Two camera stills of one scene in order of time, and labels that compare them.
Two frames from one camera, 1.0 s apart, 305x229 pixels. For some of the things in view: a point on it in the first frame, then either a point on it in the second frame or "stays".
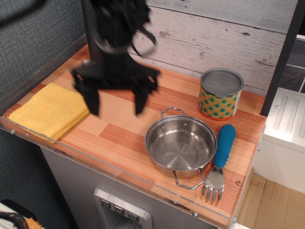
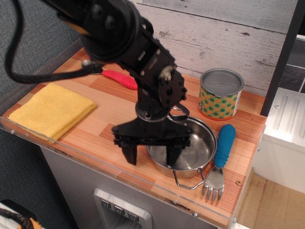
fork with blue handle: (226, 140) stays
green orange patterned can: (219, 93) stays
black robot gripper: (114, 71) to (171, 132)
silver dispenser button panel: (116, 212) stays
